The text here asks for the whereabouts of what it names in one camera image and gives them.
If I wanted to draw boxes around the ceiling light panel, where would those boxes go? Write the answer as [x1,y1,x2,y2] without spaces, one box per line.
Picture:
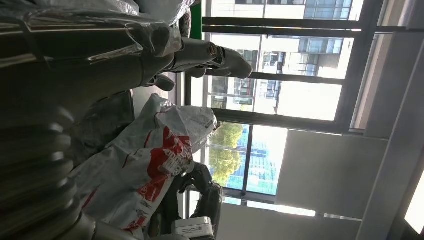
[403,170,424,235]

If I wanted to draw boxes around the grey package with black print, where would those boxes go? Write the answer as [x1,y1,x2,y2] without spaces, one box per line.
[70,93,219,240]

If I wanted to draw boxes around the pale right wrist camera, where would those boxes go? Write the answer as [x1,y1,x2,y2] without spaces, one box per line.
[171,216,216,240]

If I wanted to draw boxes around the dark framed window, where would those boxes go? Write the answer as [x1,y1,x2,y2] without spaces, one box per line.
[175,0,424,204]

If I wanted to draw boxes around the large pale grey package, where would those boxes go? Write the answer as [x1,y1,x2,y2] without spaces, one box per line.
[33,0,141,17]

